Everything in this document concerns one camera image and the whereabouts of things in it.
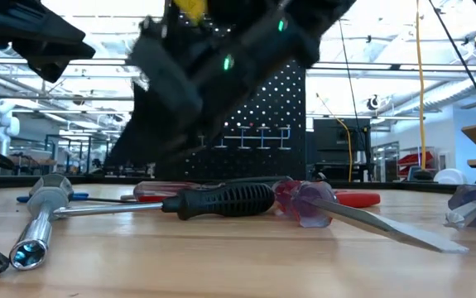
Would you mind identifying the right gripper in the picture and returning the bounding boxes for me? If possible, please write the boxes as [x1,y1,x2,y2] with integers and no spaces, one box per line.
[104,0,263,169]

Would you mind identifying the slim red clear screwdriver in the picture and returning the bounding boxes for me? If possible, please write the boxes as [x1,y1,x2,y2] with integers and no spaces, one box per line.
[119,180,222,204]

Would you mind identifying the blue T-handle hex key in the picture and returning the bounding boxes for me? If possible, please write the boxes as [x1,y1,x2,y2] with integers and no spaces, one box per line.
[16,191,142,204]

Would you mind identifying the black ribbed handle screwdriver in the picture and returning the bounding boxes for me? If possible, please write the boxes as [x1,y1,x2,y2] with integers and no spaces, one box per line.
[53,181,276,222]

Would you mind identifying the grey-black handle nut driver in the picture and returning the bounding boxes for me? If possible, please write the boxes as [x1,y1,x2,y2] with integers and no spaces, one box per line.
[8,172,75,272]

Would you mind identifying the large red clear screwdriver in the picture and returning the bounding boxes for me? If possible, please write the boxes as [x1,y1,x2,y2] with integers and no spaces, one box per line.
[271,180,470,255]

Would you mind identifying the black peg board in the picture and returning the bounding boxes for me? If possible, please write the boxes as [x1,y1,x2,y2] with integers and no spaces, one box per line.
[154,12,307,182]

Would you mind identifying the dark framed workstations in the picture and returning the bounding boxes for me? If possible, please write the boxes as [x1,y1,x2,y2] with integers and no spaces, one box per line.
[45,132,117,178]

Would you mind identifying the black cabinet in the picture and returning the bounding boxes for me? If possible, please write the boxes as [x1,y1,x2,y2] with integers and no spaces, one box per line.
[311,117,373,182]

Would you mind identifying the red stubby screwdriver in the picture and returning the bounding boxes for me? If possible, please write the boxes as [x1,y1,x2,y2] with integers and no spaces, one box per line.
[334,190,382,209]

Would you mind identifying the red storage bins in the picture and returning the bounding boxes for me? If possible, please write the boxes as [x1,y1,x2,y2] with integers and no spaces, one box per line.
[397,150,435,178]

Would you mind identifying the white round bin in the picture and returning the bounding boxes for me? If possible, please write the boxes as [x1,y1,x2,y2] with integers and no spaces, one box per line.
[432,167,469,186]

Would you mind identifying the chrome loop tool rail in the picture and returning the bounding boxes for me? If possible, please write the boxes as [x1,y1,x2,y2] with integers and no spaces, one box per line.
[198,125,292,151]

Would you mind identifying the yellow cable tag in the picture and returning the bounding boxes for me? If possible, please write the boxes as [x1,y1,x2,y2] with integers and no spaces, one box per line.
[173,0,209,25]

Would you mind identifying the thin yellow cable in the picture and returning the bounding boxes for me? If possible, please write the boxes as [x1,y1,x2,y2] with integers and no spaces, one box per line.
[315,92,353,183]

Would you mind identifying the thin black cable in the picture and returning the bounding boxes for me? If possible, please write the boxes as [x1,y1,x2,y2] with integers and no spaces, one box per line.
[340,31,367,140]

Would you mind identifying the yellow hanging cord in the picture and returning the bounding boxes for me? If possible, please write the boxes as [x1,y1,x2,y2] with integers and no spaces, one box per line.
[413,0,428,171]

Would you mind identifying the black round cord weight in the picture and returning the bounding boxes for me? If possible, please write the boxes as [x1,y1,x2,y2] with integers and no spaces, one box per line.
[411,168,435,182]

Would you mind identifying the black hanging cable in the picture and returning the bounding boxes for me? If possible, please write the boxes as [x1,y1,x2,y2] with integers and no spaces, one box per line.
[426,0,476,138]

